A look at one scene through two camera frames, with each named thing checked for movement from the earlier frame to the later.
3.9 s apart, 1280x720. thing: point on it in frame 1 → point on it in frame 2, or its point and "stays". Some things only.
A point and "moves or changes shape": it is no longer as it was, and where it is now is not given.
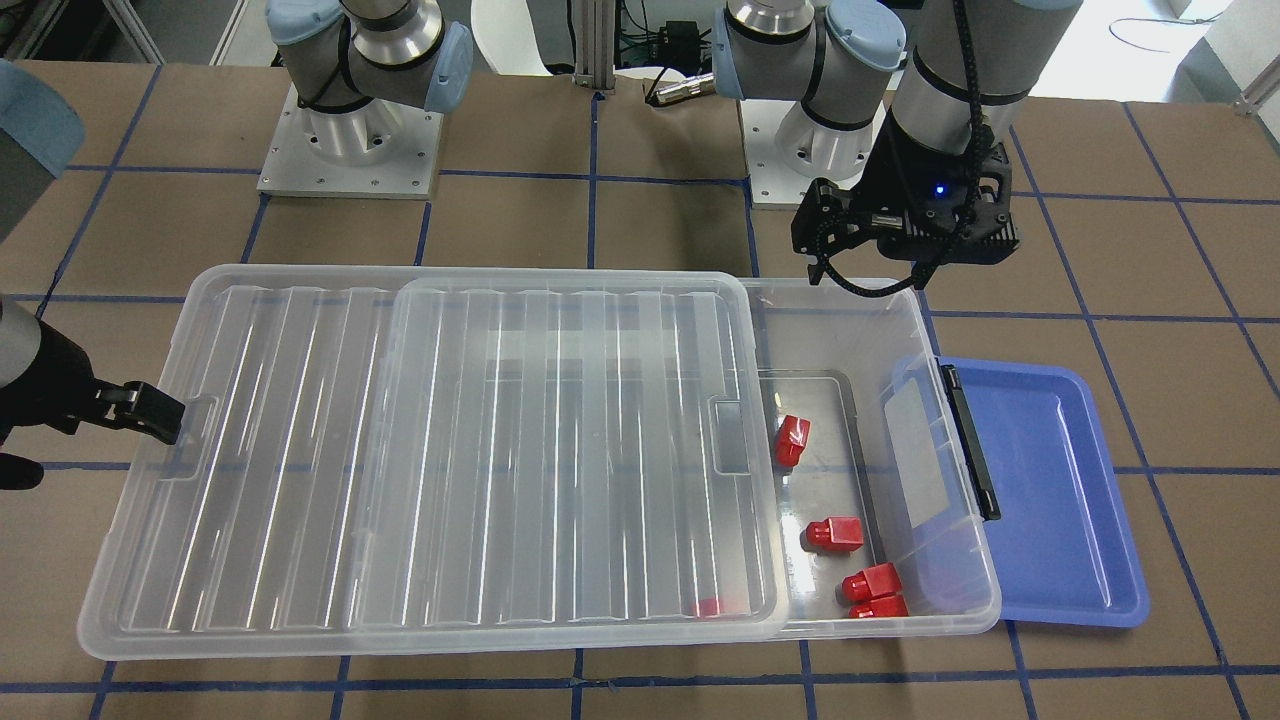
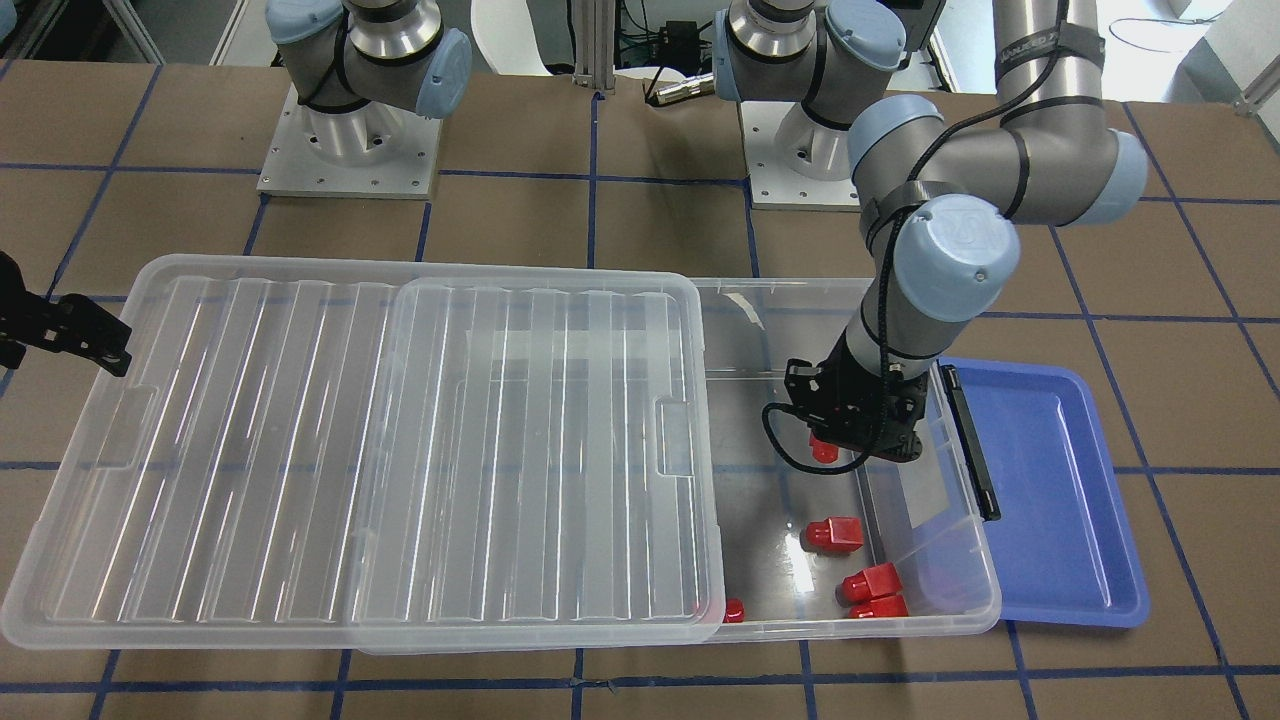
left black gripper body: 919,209 → 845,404
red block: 792,437 → 823,452
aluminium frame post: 595,44 stays
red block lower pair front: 887,606 stays
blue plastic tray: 1064,549 stays
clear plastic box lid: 393,459 moves or changes shape
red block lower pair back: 878,581 stays
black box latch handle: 970,443 stays
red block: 835,533 stays
